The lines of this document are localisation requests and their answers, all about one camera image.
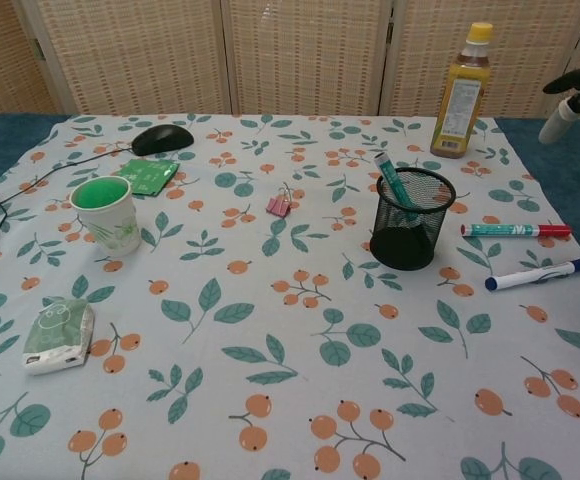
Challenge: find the floral leaf and fruit tablecloth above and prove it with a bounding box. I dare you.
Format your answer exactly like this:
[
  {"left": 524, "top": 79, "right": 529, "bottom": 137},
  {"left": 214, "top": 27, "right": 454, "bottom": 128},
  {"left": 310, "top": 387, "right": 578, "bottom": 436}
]
[{"left": 0, "top": 113, "right": 580, "bottom": 480}]

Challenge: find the green foil sachet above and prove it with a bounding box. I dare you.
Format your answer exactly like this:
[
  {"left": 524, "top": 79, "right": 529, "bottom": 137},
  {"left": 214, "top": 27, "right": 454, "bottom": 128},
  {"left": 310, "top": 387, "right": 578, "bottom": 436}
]
[{"left": 111, "top": 158, "right": 181, "bottom": 198}]

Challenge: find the black mouse cable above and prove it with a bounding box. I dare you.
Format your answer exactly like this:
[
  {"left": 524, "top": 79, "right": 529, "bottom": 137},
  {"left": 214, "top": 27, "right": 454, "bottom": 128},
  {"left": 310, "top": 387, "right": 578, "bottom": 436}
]
[{"left": 0, "top": 144, "right": 136, "bottom": 304}]

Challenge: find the green white tissue pack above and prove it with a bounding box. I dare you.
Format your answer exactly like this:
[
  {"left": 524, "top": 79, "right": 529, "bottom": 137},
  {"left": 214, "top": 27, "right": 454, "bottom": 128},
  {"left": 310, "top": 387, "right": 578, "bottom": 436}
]
[{"left": 21, "top": 295, "right": 96, "bottom": 376}]

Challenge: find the black mesh pen holder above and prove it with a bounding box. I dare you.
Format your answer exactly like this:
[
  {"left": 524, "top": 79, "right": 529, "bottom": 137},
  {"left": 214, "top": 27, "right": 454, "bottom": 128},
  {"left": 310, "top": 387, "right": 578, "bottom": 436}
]
[{"left": 368, "top": 167, "right": 458, "bottom": 272}]

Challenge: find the white paper cup green inside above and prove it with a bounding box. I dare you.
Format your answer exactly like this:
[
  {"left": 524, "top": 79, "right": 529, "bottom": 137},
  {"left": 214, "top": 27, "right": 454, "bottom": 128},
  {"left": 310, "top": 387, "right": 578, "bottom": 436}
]
[{"left": 69, "top": 175, "right": 142, "bottom": 259}]

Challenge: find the blue-capped marker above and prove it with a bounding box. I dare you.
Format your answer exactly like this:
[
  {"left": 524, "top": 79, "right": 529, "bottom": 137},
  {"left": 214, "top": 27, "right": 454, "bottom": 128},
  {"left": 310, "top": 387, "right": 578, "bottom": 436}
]
[{"left": 484, "top": 256, "right": 580, "bottom": 294}]

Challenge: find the yellow capped drink bottle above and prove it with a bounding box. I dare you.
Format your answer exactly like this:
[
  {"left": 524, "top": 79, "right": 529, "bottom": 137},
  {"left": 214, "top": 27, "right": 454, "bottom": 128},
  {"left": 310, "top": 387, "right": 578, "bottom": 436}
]
[{"left": 429, "top": 22, "right": 495, "bottom": 160}]

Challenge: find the woven folding screen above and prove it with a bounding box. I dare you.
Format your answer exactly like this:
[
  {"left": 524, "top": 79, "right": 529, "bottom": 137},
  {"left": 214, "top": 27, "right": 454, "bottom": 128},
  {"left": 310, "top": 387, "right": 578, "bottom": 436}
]
[{"left": 0, "top": 0, "right": 580, "bottom": 123}]

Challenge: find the red-capped marker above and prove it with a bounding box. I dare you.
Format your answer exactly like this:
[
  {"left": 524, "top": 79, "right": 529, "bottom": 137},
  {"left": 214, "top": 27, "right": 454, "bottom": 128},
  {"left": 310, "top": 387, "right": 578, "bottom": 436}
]
[{"left": 460, "top": 222, "right": 573, "bottom": 239}]

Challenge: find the black capped marker pen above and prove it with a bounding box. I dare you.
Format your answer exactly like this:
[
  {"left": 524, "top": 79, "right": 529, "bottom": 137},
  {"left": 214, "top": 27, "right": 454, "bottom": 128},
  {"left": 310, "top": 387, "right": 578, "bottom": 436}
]
[{"left": 373, "top": 151, "right": 422, "bottom": 222}]

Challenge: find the pink binder clip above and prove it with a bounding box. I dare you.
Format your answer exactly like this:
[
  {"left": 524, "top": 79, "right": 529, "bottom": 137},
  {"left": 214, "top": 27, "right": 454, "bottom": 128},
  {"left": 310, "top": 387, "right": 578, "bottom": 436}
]
[{"left": 267, "top": 182, "right": 294, "bottom": 220}]

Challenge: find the teal blue table cover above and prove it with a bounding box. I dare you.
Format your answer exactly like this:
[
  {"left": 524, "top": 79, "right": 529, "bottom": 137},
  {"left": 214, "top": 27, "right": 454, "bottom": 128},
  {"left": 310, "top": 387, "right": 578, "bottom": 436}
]
[{"left": 0, "top": 112, "right": 580, "bottom": 289}]

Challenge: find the black computer mouse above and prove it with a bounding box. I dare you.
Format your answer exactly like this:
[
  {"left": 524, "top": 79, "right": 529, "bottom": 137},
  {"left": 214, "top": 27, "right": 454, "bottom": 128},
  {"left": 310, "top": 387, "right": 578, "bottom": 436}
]
[{"left": 130, "top": 124, "right": 195, "bottom": 157}]

